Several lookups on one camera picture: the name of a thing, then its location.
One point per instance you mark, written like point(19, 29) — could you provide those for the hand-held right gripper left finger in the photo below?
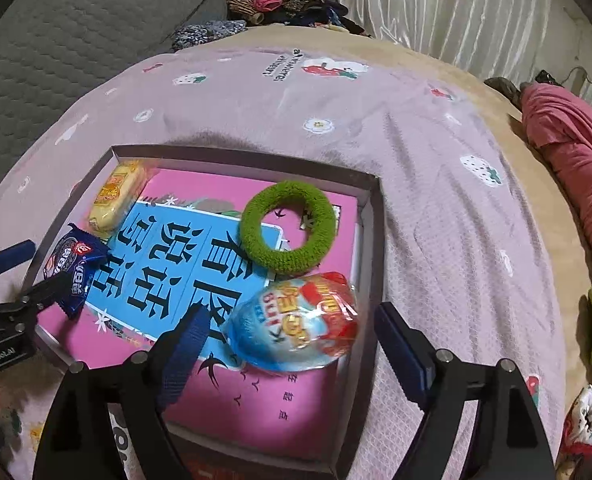
point(185, 355)

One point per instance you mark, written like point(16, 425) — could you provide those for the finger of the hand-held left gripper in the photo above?
point(13, 254)
point(45, 290)

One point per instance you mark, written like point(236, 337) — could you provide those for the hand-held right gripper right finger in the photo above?
point(401, 355)

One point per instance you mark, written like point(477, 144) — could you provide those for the blue cookie packet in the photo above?
point(78, 265)

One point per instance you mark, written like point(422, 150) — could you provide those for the egg-shaped toy packet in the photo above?
point(296, 325)

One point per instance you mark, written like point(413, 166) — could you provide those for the yellow rice cracker packet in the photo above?
point(115, 195)

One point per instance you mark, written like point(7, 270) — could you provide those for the grey shallow cardboard box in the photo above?
point(371, 240)

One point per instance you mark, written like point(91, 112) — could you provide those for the green fuzzy hair scrunchie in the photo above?
point(256, 250)

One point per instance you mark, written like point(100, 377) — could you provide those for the pink and blue book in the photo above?
point(286, 425)

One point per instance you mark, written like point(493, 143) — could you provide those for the lilac printed blanket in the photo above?
point(451, 235)

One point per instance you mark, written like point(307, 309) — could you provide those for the red and white floral cloth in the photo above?
point(583, 420)

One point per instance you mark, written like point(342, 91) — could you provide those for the grey quilted headboard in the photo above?
point(75, 60)

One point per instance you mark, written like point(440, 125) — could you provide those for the pink quilt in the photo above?
point(576, 160)

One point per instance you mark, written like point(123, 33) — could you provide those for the brown fuzzy cloth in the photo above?
point(503, 91)

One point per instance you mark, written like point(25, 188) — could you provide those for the blue patterned cloth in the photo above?
point(203, 34)

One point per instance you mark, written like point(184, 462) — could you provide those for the white curtain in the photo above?
point(451, 10)

